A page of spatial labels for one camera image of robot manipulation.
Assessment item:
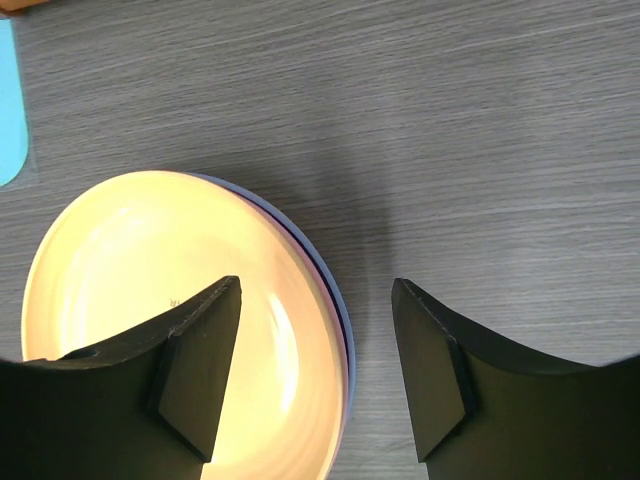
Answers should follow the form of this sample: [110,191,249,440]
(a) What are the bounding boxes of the orange wooden shelf rack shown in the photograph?
[0,0,48,15]

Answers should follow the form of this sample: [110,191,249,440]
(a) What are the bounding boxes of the teal cutting mat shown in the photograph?
[0,18,29,186]

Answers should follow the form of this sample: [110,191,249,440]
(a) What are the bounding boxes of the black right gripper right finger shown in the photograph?
[392,278,639,479]

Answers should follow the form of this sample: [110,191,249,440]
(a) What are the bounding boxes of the blue plate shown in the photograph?
[195,173,357,422]

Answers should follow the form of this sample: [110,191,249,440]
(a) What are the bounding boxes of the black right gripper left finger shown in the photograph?
[1,276,241,479]

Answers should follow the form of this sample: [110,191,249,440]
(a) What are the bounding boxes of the orange plate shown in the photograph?
[20,170,348,480]

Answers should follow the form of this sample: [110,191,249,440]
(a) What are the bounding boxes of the pink plate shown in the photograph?
[213,202,348,479]

